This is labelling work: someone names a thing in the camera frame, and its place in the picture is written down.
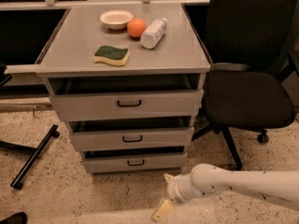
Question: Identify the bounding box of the black office chair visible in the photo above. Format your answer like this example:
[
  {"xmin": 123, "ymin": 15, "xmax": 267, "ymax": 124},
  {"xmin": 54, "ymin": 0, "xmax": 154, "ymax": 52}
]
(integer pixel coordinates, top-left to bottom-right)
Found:
[{"xmin": 192, "ymin": 0, "xmax": 298, "ymax": 170}]

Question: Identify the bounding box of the black object bottom left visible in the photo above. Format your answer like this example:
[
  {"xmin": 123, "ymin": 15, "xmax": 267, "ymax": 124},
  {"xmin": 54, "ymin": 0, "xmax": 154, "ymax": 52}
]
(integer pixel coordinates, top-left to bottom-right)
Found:
[{"xmin": 0, "ymin": 212, "xmax": 28, "ymax": 224}]

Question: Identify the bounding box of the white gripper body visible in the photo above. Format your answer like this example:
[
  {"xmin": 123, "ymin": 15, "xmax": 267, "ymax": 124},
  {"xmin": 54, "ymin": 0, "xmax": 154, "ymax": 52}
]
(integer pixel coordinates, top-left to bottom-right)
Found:
[{"xmin": 166, "ymin": 174, "xmax": 195, "ymax": 203}]

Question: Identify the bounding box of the cream bowl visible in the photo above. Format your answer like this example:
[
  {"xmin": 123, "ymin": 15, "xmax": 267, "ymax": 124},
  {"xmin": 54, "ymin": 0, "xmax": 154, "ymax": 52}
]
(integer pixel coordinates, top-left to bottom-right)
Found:
[{"xmin": 100, "ymin": 10, "xmax": 134, "ymax": 31}]

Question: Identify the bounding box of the grey top drawer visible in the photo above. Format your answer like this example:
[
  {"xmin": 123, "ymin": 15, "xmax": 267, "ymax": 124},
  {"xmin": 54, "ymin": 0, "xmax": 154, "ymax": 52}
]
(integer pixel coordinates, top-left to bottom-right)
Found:
[{"xmin": 49, "ymin": 75, "xmax": 203, "ymax": 121}]

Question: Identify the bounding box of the white plastic bottle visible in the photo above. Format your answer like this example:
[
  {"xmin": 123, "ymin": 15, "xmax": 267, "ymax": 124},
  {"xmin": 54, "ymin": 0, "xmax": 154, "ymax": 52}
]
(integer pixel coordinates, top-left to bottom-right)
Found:
[{"xmin": 140, "ymin": 18, "xmax": 167, "ymax": 49}]

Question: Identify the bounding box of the orange fruit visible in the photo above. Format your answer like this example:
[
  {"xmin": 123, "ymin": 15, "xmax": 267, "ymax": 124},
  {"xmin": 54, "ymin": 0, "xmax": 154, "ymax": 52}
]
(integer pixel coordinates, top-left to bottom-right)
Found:
[{"xmin": 127, "ymin": 18, "xmax": 147, "ymax": 38}]

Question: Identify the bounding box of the grey bottom drawer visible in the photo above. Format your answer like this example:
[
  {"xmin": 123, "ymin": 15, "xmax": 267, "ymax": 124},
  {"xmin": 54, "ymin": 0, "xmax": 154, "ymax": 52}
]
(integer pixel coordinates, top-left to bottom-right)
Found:
[{"xmin": 82, "ymin": 147, "xmax": 187, "ymax": 174}]

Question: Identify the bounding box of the green yellow sponge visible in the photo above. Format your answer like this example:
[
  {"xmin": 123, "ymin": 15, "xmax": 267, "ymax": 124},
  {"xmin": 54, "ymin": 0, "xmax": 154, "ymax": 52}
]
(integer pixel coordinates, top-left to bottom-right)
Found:
[{"xmin": 93, "ymin": 46, "xmax": 130, "ymax": 66}]

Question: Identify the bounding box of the black table leg base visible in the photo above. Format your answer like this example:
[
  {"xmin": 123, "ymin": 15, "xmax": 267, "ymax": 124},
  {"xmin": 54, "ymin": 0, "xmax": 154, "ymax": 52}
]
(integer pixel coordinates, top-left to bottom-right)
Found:
[{"xmin": 0, "ymin": 125, "xmax": 60, "ymax": 189}]

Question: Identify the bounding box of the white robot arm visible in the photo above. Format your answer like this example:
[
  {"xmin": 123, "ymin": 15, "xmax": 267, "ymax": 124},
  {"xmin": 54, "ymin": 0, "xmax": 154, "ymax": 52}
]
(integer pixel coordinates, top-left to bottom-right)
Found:
[{"xmin": 150, "ymin": 163, "xmax": 299, "ymax": 223}]

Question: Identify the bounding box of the grey drawer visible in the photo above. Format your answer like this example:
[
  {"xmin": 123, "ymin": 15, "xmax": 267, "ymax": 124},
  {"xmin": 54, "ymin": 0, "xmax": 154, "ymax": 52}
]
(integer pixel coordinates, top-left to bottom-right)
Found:
[
  {"xmin": 69, "ymin": 117, "xmax": 193, "ymax": 151},
  {"xmin": 49, "ymin": 75, "xmax": 203, "ymax": 121},
  {"xmin": 82, "ymin": 147, "xmax": 187, "ymax": 174}
]

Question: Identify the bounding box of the grey drawer cabinet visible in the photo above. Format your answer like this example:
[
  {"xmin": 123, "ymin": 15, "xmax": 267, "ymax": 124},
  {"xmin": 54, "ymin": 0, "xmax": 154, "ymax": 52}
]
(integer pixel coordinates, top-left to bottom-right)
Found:
[{"xmin": 37, "ymin": 4, "xmax": 209, "ymax": 174}]

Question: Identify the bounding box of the grey middle drawer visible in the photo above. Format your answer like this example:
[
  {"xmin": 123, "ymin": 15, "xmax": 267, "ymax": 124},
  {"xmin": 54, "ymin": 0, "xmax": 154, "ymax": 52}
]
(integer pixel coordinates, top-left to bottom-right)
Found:
[{"xmin": 69, "ymin": 117, "xmax": 193, "ymax": 151}]

